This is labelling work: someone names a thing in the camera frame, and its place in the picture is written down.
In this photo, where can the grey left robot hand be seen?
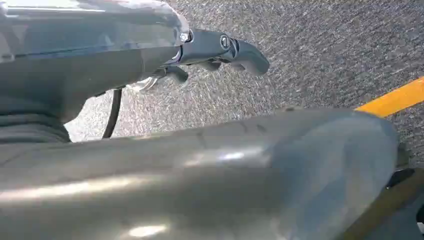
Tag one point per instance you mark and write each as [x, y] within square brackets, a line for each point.
[205, 185]

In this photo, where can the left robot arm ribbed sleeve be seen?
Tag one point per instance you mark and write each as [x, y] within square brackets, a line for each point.
[30, 130]

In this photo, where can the yellow floor tape frame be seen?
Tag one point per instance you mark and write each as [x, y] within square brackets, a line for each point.
[394, 99]

